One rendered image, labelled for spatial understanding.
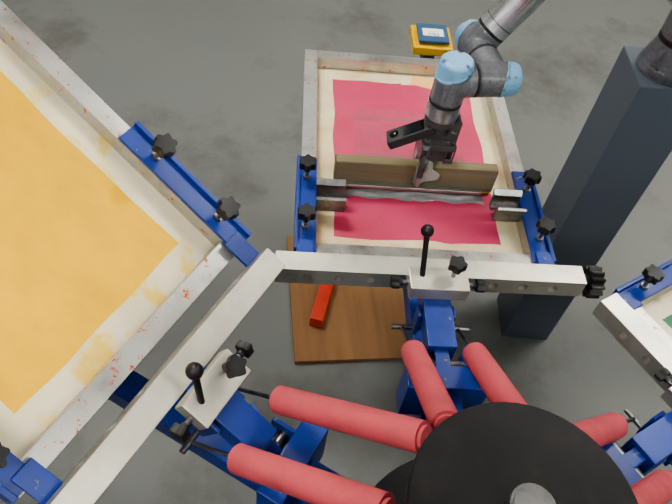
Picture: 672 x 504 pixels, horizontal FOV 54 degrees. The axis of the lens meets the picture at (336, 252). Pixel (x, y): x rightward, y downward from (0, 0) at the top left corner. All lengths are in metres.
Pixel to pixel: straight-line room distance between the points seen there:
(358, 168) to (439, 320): 0.46
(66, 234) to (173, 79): 2.42
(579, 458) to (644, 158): 1.21
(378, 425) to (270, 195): 2.04
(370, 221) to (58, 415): 0.84
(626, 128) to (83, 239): 1.39
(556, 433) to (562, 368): 1.72
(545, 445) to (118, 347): 0.71
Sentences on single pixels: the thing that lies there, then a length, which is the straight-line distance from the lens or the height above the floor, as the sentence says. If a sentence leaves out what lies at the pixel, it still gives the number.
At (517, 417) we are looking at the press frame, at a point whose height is 1.32.
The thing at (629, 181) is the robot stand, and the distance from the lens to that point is 2.10.
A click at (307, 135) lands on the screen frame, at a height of 0.99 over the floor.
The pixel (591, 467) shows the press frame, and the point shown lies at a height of 1.32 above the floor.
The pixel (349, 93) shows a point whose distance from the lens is 1.98.
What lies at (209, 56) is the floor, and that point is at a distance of 3.74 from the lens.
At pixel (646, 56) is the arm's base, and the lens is 1.92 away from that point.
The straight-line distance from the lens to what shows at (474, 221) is 1.69.
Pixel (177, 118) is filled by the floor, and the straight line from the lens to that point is 3.35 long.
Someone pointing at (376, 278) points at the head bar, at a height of 1.02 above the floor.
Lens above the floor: 2.16
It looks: 51 degrees down
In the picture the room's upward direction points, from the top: 9 degrees clockwise
